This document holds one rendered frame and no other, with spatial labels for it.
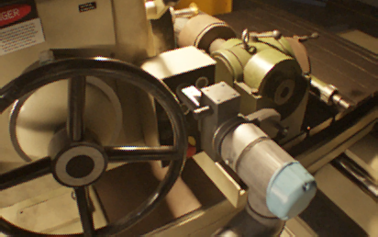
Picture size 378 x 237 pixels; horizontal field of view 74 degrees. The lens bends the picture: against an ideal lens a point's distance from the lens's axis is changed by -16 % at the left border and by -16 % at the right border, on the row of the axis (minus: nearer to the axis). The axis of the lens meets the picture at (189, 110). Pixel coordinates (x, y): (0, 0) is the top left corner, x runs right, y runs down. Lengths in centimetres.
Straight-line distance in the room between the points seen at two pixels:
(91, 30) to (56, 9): 9
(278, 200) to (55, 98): 38
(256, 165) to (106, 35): 39
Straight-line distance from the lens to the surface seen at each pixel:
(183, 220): 127
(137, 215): 59
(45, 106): 52
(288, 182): 39
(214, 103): 46
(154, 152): 50
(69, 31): 60
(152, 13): 68
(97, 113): 54
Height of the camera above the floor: 164
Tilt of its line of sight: 36 degrees down
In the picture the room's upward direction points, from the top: 2 degrees counter-clockwise
